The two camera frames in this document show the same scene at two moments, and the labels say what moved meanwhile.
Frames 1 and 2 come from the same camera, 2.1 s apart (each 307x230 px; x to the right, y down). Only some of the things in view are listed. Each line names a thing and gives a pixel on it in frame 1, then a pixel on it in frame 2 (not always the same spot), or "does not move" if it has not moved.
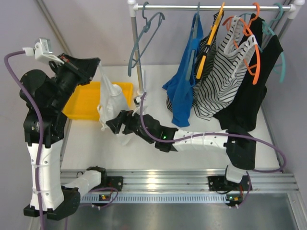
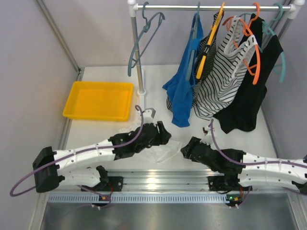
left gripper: x=78 y=71 -> x=158 y=133
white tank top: x=112 y=102 -> x=159 y=151
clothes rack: x=133 y=6 does not move
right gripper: x=125 y=118 -> x=186 y=150
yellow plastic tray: x=83 y=103 does not move
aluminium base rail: x=180 y=180 does not move
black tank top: x=242 y=111 does not move
